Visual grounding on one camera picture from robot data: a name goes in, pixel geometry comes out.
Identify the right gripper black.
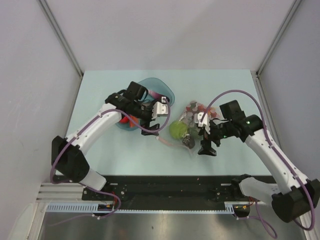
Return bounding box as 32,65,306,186
198,119,233,156

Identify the green cabbage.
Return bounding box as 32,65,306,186
169,121,188,140

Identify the clear zip top bag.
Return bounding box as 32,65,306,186
155,100,207,155

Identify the red cherry tomato bunch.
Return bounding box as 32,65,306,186
184,100,222,120

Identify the green striped melon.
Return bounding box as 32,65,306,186
188,122,200,138

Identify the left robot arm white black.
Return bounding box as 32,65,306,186
50,81,168,200

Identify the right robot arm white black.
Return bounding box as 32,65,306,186
194,100,320,223

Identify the purple eggplant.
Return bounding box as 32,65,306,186
148,90,163,100

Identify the red apple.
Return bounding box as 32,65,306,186
119,116,130,124

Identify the teal plastic tray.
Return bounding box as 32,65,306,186
116,77,175,132

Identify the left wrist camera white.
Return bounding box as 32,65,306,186
151,96,170,120

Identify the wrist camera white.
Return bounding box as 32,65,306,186
151,96,170,120
194,112,210,134

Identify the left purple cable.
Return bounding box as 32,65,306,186
47,97,172,227

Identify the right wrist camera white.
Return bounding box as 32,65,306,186
194,112,210,134

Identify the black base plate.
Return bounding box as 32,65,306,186
81,175,253,211

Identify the right aluminium frame post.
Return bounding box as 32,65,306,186
254,0,303,76

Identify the aluminium frame post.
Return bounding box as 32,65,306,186
36,0,84,77
254,0,303,76

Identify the light blue cable duct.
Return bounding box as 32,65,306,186
45,202,250,215

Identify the aluminium rail front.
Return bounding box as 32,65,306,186
36,182,309,204

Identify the left aluminium frame post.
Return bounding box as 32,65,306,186
36,0,84,77

